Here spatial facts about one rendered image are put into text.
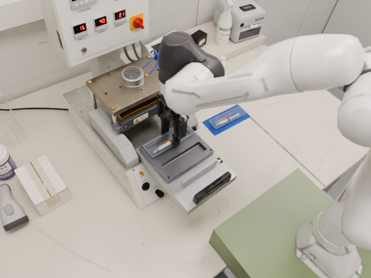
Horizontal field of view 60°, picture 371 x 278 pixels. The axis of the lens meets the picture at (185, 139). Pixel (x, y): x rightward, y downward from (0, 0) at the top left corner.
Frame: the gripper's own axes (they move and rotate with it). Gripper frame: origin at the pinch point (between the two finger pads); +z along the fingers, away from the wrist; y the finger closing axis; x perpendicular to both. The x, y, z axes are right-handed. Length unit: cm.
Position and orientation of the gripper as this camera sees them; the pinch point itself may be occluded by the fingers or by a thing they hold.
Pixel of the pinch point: (170, 133)
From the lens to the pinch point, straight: 108.7
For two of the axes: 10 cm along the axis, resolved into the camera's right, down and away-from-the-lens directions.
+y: 6.3, 6.4, -4.4
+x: 7.7, -4.6, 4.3
